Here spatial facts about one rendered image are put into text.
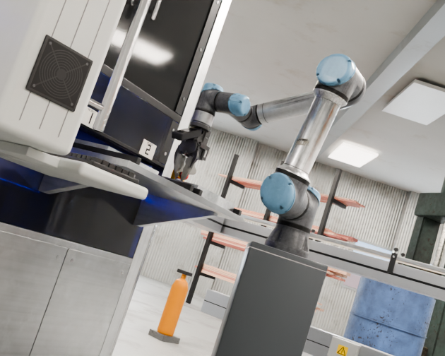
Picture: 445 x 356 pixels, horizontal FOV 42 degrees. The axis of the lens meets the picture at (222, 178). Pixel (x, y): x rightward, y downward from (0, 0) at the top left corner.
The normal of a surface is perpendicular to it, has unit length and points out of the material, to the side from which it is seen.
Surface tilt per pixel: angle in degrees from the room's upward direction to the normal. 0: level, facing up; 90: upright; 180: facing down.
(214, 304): 90
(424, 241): 89
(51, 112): 90
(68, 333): 90
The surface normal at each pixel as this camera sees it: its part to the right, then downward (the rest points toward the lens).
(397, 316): -0.09, -0.18
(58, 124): 0.71, 0.14
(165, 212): -0.48, -0.28
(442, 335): 0.33, -0.06
